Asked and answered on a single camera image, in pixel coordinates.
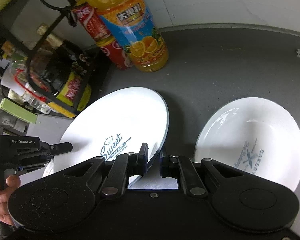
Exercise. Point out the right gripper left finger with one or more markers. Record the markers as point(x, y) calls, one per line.
point(125, 166)

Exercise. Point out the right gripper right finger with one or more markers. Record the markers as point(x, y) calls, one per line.
point(183, 170)

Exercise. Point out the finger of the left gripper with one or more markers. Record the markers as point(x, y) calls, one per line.
point(60, 148)

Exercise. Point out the large white Sweet plate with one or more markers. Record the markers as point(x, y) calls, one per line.
point(117, 123)

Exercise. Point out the small white Bakery plate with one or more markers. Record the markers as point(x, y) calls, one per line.
point(254, 135)

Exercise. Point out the person left hand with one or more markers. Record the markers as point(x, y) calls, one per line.
point(13, 182)

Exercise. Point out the green carton box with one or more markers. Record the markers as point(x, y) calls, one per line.
point(15, 117)

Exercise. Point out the dark soy sauce jug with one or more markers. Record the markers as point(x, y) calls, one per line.
point(62, 69)

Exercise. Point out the red drink can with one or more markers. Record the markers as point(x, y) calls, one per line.
point(91, 22)

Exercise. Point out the orange juice bottle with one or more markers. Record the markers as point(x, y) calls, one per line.
point(131, 23)

